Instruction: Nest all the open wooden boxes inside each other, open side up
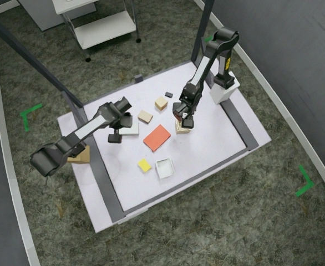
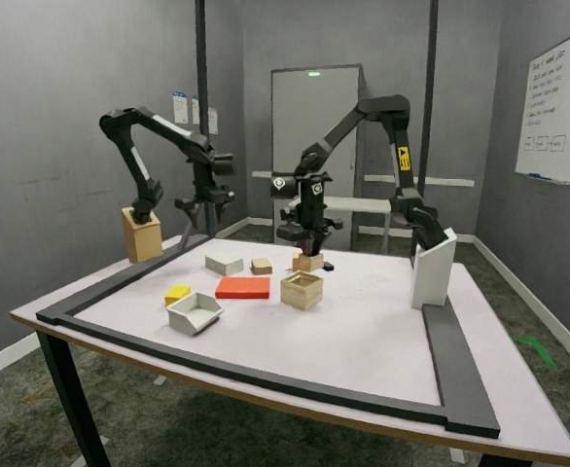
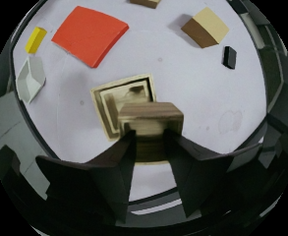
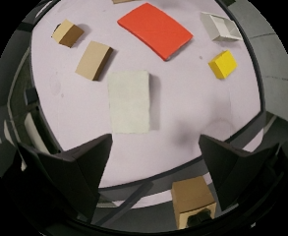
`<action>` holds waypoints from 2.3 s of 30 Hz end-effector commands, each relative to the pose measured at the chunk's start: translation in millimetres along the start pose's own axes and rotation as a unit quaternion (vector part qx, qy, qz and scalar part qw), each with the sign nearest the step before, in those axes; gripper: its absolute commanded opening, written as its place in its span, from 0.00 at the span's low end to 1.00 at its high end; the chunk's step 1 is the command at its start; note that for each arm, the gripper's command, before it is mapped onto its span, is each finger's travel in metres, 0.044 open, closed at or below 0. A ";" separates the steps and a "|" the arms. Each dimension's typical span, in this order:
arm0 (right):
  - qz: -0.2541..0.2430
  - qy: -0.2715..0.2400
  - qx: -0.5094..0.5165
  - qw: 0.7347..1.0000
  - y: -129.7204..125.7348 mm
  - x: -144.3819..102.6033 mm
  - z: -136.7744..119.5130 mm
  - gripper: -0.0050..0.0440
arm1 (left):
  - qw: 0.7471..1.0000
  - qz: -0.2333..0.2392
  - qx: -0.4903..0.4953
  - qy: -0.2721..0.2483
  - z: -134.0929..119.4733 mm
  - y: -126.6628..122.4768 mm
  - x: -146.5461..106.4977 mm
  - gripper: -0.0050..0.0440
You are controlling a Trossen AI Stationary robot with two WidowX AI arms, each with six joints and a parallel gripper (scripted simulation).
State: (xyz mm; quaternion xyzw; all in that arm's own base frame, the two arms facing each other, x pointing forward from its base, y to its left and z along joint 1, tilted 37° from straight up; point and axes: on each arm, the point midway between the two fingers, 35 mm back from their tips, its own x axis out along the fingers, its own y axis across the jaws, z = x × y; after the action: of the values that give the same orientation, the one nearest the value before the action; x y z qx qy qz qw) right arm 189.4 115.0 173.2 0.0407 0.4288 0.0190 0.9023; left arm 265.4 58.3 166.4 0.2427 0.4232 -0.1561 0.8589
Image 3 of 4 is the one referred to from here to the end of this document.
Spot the yellow block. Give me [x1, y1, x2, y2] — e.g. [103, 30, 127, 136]
[25, 27, 47, 54]

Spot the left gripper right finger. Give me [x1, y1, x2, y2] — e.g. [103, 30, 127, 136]
[163, 129, 263, 218]

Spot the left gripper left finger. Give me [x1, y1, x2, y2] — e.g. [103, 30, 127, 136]
[35, 130, 137, 224]

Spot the grey open bin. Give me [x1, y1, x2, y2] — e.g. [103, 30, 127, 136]
[16, 55, 46, 105]

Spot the red flat rectangular slab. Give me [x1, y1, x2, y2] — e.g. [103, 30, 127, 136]
[51, 6, 129, 68]

